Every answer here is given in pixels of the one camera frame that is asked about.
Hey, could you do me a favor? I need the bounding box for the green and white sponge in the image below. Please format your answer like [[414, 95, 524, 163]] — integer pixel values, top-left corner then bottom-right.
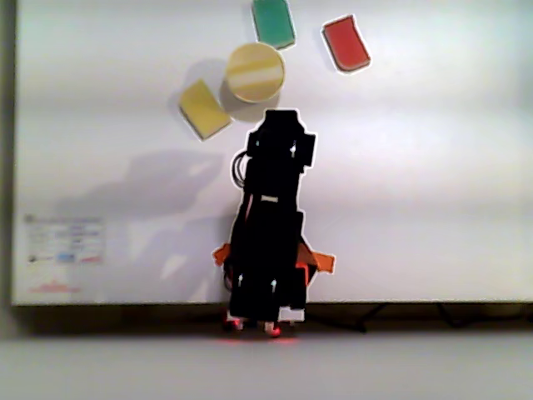
[[251, 0, 297, 50]]

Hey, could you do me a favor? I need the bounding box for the white paper cup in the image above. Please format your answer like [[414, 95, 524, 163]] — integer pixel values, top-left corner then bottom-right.
[[219, 41, 287, 123]]

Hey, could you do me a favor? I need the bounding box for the white electrical box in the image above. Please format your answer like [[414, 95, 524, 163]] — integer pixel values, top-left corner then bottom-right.
[[279, 307, 306, 323]]

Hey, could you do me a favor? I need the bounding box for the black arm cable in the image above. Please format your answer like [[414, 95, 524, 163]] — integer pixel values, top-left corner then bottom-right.
[[230, 149, 250, 189]]

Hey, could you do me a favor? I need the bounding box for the yellow and white sponge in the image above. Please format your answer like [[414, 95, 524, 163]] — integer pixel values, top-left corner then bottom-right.
[[227, 43, 286, 103], [177, 78, 233, 142]]

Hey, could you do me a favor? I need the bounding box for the red and white sponge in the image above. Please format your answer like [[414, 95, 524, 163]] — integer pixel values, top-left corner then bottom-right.
[[320, 14, 372, 76]]

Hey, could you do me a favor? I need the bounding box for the printed label sticker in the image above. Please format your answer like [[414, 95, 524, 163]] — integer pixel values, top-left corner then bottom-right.
[[23, 214, 106, 267]]

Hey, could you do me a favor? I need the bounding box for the orange table clamp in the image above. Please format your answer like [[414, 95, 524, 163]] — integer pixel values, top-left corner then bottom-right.
[[297, 242, 336, 288], [211, 242, 232, 267]]

